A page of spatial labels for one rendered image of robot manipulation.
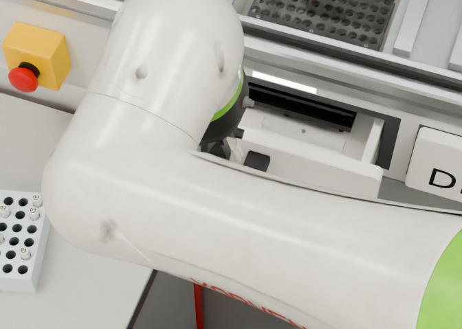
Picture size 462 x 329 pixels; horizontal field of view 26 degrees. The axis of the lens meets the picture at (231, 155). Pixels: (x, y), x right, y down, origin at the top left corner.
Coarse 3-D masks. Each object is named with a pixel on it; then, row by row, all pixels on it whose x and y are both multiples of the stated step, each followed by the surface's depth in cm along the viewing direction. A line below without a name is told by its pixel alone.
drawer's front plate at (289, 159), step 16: (240, 144) 119; (256, 144) 117; (272, 144) 117; (288, 144) 117; (304, 144) 117; (272, 160) 119; (288, 160) 118; (304, 160) 117; (320, 160) 116; (336, 160) 116; (352, 160) 116; (288, 176) 121; (304, 176) 119; (320, 176) 118; (336, 176) 117; (352, 176) 116; (368, 176) 115; (352, 192) 119; (368, 192) 117
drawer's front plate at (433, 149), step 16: (416, 144) 119; (432, 144) 118; (448, 144) 117; (416, 160) 122; (432, 160) 120; (448, 160) 119; (416, 176) 124; (448, 176) 122; (432, 192) 126; (448, 192) 125
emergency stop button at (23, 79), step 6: (12, 72) 128; (18, 72) 127; (24, 72) 127; (30, 72) 128; (12, 78) 128; (18, 78) 127; (24, 78) 127; (30, 78) 127; (36, 78) 128; (12, 84) 129; (18, 84) 128; (24, 84) 128; (30, 84) 128; (36, 84) 128; (24, 90) 129; (30, 90) 129
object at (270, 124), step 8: (264, 120) 129; (272, 120) 129; (264, 128) 129; (272, 128) 128; (280, 128) 128; (288, 128) 128; (296, 128) 128; (304, 128) 128; (288, 136) 129; (296, 136) 128; (304, 136) 127; (312, 136) 127; (320, 136) 127; (328, 136) 127; (320, 144) 128; (328, 144) 127; (336, 144) 127; (344, 144) 128
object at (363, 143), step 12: (252, 108) 131; (264, 108) 131; (252, 120) 130; (288, 120) 130; (300, 120) 130; (360, 120) 130; (372, 120) 130; (384, 120) 123; (264, 132) 129; (324, 132) 129; (336, 132) 129; (348, 132) 129; (360, 132) 129; (372, 132) 122; (312, 144) 128; (348, 144) 128; (360, 144) 128; (372, 144) 121; (348, 156) 127; (360, 156) 127; (372, 156) 120
